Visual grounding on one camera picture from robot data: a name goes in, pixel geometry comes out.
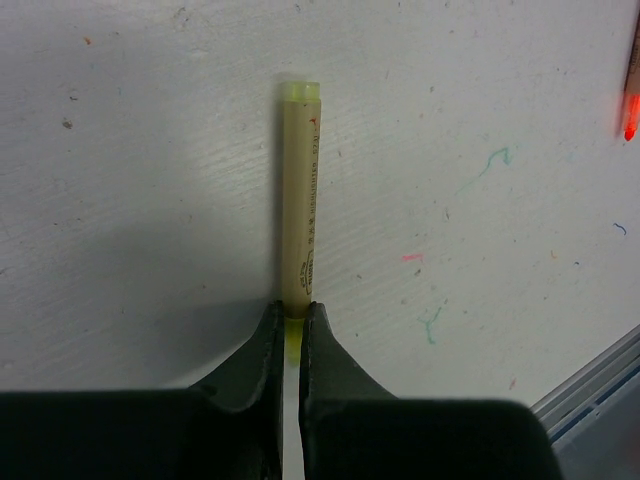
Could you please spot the yellow highlighter pen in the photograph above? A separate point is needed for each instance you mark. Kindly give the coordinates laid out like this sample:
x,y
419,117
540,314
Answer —
x,y
300,142

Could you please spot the orange highlighter pen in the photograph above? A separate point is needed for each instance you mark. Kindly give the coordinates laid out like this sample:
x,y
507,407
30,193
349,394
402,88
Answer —
x,y
630,124

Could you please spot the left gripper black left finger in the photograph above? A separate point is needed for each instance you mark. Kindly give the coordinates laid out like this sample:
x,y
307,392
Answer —
x,y
227,425

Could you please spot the aluminium front rail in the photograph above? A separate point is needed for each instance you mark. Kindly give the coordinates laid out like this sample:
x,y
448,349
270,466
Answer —
x,y
592,419

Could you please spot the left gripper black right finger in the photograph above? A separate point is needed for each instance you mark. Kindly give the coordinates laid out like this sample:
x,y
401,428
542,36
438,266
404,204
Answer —
x,y
353,428

